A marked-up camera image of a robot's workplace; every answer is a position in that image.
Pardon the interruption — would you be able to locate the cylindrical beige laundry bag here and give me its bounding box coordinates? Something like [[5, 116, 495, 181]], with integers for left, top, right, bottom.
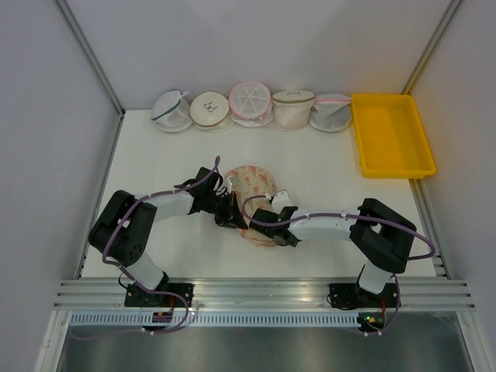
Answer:
[[271, 89, 315, 131]]

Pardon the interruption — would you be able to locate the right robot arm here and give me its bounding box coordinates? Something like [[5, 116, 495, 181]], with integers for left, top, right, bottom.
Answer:
[[249, 198, 417, 310]]

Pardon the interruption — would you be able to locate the pink rimmed round laundry bag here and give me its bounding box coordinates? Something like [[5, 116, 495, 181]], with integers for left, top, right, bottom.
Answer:
[[228, 81, 274, 128]]

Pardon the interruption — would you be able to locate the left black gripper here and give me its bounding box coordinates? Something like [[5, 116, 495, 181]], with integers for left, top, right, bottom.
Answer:
[[204, 191, 247, 232]]

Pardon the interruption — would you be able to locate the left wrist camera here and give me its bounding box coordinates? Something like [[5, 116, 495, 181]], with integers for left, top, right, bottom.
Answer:
[[224, 175, 239, 194]]

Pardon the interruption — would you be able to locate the white bag pink zipper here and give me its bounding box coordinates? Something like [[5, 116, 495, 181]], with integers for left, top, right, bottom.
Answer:
[[309, 93, 352, 133]]

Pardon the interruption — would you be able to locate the floral mesh laundry bag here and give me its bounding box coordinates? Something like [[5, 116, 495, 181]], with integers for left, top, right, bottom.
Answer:
[[225, 165, 278, 248]]

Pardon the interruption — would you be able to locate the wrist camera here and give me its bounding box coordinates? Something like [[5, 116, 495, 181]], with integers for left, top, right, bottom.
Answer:
[[270, 190, 293, 214], [224, 175, 239, 194]]

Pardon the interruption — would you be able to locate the white bag blue zipper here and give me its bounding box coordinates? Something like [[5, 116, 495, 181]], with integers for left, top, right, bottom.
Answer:
[[150, 89, 193, 133]]

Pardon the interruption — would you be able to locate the aluminium mounting rail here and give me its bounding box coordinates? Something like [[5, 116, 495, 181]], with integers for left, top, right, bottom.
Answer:
[[54, 277, 475, 312]]

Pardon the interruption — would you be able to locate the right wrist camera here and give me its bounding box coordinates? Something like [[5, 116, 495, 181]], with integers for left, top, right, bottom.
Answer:
[[270, 190, 293, 214]]

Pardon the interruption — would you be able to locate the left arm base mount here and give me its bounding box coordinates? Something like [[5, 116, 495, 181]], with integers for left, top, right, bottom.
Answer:
[[124, 283, 194, 308]]

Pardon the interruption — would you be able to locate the yellow plastic tray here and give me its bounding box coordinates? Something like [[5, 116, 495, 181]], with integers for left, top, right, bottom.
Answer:
[[351, 94, 436, 180]]

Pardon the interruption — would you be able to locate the white slotted cable duct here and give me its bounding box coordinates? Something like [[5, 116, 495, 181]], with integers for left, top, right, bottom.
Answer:
[[70, 311, 384, 328]]

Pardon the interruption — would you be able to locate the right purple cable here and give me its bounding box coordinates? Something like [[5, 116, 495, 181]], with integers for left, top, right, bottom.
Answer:
[[240, 193, 437, 263]]

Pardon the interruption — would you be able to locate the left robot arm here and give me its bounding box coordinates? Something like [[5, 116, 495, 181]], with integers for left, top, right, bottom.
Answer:
[[88, 167, 247, 308]]

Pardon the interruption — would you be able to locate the round beige laundry bag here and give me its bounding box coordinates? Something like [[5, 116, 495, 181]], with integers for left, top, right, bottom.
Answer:
[[190, 91, 234, 133]]

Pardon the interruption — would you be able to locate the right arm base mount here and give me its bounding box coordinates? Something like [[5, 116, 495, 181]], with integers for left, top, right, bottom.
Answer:
[[326, 283, 375, 311]]

